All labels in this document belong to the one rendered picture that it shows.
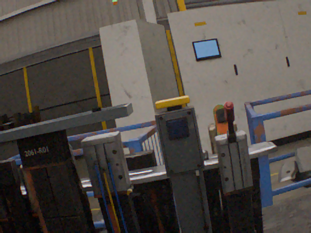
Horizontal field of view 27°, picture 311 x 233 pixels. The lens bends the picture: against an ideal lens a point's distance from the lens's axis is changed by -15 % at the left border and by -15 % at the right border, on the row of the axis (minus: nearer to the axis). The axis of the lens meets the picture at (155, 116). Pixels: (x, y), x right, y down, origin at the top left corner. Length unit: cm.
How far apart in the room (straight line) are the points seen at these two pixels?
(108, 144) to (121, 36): 801
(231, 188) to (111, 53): 806
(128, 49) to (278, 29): 208
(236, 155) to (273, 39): 797
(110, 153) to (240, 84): 795
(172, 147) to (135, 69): 813
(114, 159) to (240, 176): 26
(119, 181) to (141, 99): 796
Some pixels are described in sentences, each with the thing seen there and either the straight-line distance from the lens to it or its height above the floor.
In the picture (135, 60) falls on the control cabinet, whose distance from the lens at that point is 944.
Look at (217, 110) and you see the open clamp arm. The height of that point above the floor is 110.
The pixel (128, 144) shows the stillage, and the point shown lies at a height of 93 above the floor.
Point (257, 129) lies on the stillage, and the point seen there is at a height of 88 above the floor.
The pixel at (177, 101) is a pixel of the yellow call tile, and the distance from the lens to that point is 132.
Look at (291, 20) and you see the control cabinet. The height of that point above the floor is 168.
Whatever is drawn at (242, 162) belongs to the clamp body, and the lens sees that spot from 149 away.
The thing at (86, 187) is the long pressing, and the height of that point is 100.
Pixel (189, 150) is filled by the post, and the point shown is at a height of 107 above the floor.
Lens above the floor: 121
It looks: 3 degrees down
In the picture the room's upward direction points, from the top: 11 degrees counter-clockwise
